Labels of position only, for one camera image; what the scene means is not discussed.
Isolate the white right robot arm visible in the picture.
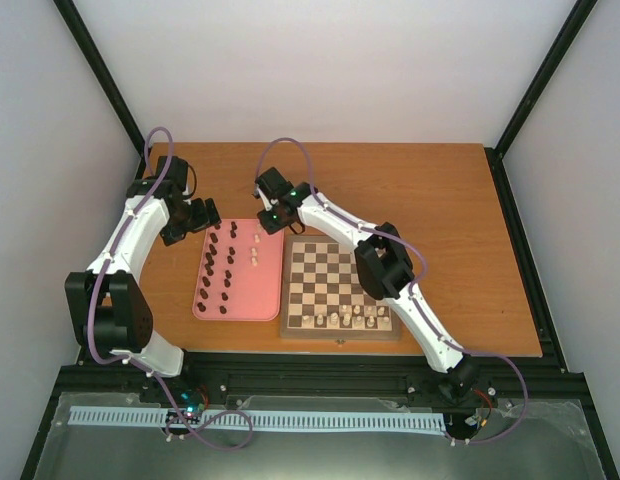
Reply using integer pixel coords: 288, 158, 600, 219
253, 167, 478, 402

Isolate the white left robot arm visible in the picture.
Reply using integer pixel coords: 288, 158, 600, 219
64, 156, 221, 403

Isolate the wooden chess board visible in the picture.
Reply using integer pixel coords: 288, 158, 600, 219
280, 236, 401, 343

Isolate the pink plastic tray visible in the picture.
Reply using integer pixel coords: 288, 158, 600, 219
192, 219, 285, 322

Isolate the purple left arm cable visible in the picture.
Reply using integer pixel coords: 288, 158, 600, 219
87, 126, 255, 451

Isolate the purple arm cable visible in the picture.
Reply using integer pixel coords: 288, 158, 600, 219
87, 126, 255, 451
253, 137, 530, 447

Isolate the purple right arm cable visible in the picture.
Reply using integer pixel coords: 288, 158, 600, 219
253, 137, 530, 447

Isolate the light blue cable duct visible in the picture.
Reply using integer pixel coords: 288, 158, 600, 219
68, 406, 445, 435

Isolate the black aluminium frame rail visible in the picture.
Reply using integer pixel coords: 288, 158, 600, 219
163, 143, 594, 410

